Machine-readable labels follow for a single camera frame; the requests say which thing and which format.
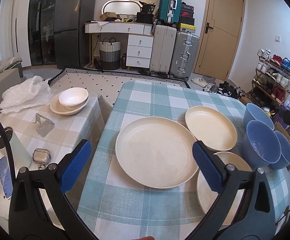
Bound medium cream plate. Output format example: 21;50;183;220
185;106;238;152
196;151;253;225

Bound blue bowl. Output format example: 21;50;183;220
241;120;281;170
269;131;290;170
243;103;274;130

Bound large cream plate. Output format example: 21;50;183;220
115;116;198;189

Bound shoe rack with shoes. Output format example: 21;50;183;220
248;49;290;115

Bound metal phone stand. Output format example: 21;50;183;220
33;113;55;138

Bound pale green cup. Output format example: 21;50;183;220
0;127;31;170

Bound cream bowl under white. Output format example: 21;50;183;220
50;92;89;116

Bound teal plaid tablecloth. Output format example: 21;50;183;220
77;80;290;240

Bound white small bowl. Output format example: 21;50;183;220
59;87;89;107

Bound white plastic bag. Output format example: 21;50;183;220
0;75;52;114

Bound woven laundry basket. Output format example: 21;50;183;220
98;37;121;70

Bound silver suitcase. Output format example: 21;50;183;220
169;31;199;81

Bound tan wooden door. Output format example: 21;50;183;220
194;0;246;81

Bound white vanity desk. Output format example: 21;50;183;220
85;21;154;69

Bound beige suitcase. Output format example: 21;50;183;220
149;25;177;75

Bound stacked shoe boxes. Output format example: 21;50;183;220
179;2;196;31

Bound dark grey refrigerator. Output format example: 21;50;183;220
54;0;96;69

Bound oval vanity mirror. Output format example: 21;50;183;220
102;0;142;21

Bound teal suitcase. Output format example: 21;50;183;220
157;0;182;27

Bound earbuds case with ring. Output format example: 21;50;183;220
32;148;51;170

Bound black cable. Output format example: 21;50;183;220
0;103;101;240

